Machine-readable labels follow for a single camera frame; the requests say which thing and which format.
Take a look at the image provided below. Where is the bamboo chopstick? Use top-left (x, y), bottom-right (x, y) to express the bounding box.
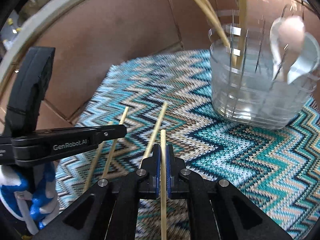
top-left (82, 121), bottom-right (114, 193)
top-left (160, 129), bottom-right (167, 240)
top-left (143, 101), bottom-right (168, 159)
top-left (101, 107), bottom-right (129, 179)

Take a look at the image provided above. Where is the blue gloved left hand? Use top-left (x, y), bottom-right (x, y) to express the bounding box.
top-left (1, 162), bottom-right (60, 235)

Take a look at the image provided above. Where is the zigzag woven table mat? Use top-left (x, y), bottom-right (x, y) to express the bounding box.
top-left (55, 49), bottom-right (320, 240)

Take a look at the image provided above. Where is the white ceramic spoon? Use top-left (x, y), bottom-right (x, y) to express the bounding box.
top-left (269, 16), bottom-right (305, 82)

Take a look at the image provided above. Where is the chopstick in holder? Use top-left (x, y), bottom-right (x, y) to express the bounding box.
top-left (194, 0), bottom-right (236, 66)

